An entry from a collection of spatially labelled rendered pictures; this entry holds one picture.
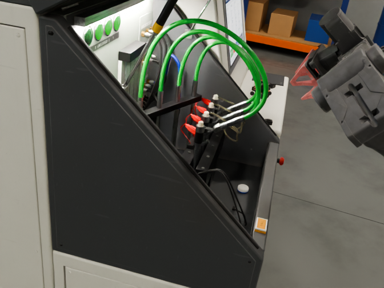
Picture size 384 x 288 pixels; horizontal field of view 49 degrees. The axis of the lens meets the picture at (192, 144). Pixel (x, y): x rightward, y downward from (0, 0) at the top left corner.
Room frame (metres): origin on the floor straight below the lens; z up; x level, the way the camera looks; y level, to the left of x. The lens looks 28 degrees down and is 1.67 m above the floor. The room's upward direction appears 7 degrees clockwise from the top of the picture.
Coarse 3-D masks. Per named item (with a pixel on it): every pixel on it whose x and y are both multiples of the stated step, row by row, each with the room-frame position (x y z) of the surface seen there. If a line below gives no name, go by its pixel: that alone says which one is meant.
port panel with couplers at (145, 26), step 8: (144, 16) 1.44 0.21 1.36; (152, 16) 1.52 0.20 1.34; (144, 24) 1.44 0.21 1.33; (144, 32) 1.42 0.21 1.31; (152, 32) 1.46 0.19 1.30; (144, 40) 1.45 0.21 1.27; (144, 56) 1.46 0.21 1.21; (152, 56) 1.50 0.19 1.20; (152, 80) 1.51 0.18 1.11; (144, 88) 1.42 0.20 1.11
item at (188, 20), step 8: (176, 24) 1.19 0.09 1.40; (184, 24) 1.19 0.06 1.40; (208, 24) 1.17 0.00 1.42; (216, 24) 1.17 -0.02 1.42; (160, 32) 1.20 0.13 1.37; (224, 32) 1.17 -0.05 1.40; (232, 32) 1.16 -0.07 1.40; (240, 40) 1.16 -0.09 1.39; (152, 48) 1.20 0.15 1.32; (248, 48) 1.15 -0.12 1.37; (256, 56) 1.15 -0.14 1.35; (144, 64) 1.21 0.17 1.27; (256, 64) 1.15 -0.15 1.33; (144, 72) 1.21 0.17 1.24; (264, 72) 1.14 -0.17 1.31; (144, 80) 1.21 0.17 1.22; (264, 80) 1.14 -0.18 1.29; (264, 88) 1.14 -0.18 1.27; (264, 96) 1.14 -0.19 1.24; (264, 104) 1.14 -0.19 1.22; (256, 112) 1.14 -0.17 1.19
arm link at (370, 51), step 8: (352, 48) 0.96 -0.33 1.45; (368, 48) 0.88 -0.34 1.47; (376, 48) 0.58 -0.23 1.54; (344, 56) 0.89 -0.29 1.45; (368, 56) 0.58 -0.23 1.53; (376, 56) 0.58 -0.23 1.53; (376, 64) 0.57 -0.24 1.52; (312, 96) 0.59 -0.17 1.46; (320, 96) 0.59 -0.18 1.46; (320, 104) 0.58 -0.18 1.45; (328, 104) 0.58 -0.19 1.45
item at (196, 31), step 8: (192, 32) 1.26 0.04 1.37; (200, 32) 1.26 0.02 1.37; (208, 32) 1.25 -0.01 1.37; (176, 40) 1.27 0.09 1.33; (224, 40) 1.24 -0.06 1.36; (232, 48) 1.24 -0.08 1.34; (168, 56) 1.28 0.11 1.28; (240, 56) 1.24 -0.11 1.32; (248, 64) 1.23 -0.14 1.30; (160, 80) 1.28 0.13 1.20; (256, 80) 1.22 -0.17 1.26; (160, 88) 1.28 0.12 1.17; (256, 88) 1.23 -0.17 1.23; (160, 96) 1.28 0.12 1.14; (256, 96) 1.23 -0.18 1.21; (160, 104) 1.28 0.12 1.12; (256, 104) 1.22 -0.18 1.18
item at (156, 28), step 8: (168, 0) 0.86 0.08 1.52; (176, 0) 0.86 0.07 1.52; (168, 8) 0.86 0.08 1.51; (160, 16) 0.87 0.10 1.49; (168, 16) 0.87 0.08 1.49; (160, 24) 0.87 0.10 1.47; (152, 40) 0.88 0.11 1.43; (144, 48) 0.88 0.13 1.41; (136, 64) 0.88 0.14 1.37; (128, 80) 0.89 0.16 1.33
